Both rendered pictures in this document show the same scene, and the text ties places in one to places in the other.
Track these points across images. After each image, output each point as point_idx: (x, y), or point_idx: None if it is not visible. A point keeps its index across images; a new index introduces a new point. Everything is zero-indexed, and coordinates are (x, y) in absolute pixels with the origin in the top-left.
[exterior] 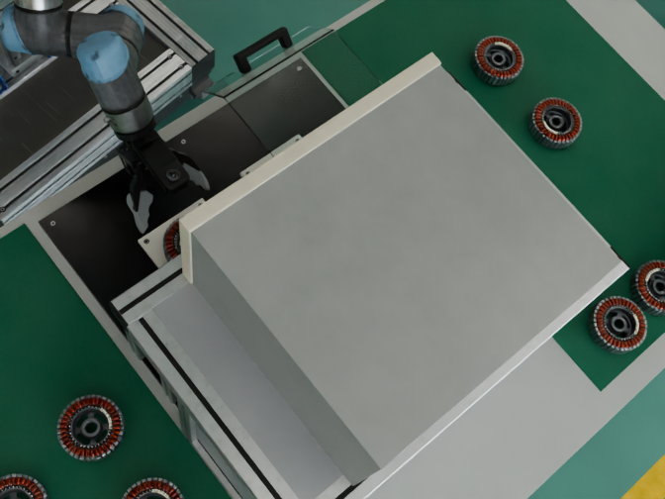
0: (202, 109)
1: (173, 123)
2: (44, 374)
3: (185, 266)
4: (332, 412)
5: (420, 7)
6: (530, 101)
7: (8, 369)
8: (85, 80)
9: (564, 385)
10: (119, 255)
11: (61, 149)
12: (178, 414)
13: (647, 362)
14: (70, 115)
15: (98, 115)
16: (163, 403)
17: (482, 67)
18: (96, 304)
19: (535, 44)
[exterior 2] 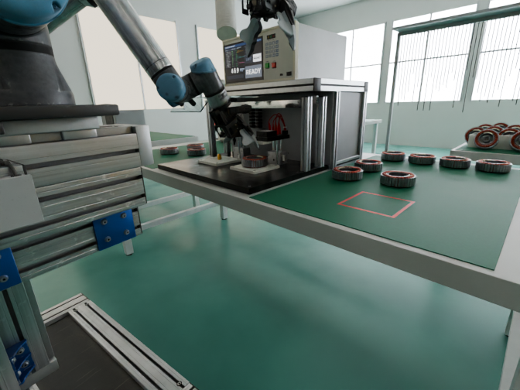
0: (178, 177)
1: (185, 180)
2: (330, 186)
3: (296, 65)
4: (336, 36)
5: None
6: (185, 151)
7: (335, 191)
8: (69, 357)
9: None
10: (262, 176)
11: (131, 354)
12: (326, 170)
13: None
14: (98, 360)
15: (108, 338)
16: (323, 172)
17: (172, 148)
18: (288, 183)
19: None
